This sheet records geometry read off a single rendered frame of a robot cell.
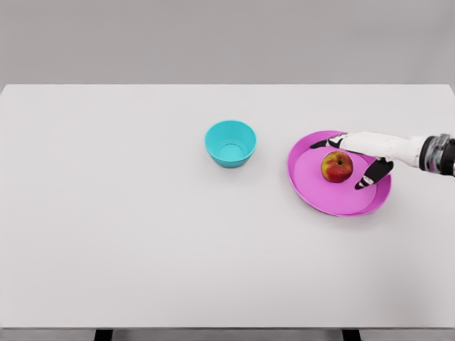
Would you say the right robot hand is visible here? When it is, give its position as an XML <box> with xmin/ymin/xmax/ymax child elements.
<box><xmin>310</xmin><ymin>131</ymin><xmax>397</xmax><ymax>191</ymax></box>

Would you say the blue bowl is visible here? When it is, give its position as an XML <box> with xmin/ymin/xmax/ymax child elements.
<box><xmin>204</xmin><ymin>120</ymin><xmax>257</xmax><ymax>169</ymax></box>

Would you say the pink plate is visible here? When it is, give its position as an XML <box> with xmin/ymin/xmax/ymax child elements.
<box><xmin>287</xmin><ymin>130</ymin><xmax>392</xmax><ymax>217</ymax></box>

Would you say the red yellow apple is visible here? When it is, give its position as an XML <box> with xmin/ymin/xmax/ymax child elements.
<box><xmin>321</xmin><ymin>151</ymin><xmax>354</xmax><ymax>184</ymax></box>

